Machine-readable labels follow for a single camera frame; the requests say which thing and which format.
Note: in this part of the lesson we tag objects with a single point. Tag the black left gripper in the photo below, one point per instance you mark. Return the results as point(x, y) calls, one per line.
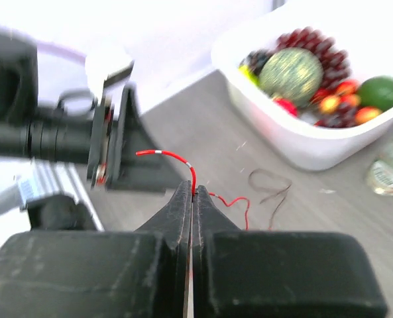
point(78, 140)

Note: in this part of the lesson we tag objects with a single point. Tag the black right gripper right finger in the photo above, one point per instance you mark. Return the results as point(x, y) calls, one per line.
point(239, 273)

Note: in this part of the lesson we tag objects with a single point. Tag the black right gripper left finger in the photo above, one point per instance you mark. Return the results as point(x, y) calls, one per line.
point(143, 273)

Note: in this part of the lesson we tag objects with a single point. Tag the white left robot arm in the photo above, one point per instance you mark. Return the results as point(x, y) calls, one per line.
point(19, 86)

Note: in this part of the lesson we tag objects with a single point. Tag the yellow green pear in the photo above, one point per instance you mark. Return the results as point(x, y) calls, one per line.
point(246, 71)

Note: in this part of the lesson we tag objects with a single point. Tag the red apple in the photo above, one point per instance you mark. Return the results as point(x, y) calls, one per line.
point(287, 105)

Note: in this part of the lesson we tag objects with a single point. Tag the clear glass bottle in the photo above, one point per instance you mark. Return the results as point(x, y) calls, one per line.
point(379, 176)

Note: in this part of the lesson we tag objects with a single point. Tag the green melon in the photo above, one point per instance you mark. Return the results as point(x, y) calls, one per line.
point(292, 73)

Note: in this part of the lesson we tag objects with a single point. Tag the peach fruit cluster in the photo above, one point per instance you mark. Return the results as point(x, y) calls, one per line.
point(341, 108)

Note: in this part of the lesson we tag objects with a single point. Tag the red grape bunch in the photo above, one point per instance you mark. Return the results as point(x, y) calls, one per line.
point(334, 62)

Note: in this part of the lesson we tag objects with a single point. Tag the green lime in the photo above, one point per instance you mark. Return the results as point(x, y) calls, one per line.
point(377, 92)

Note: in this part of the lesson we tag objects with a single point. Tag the white plastic basket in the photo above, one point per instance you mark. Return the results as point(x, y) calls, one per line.
point(365, 32)

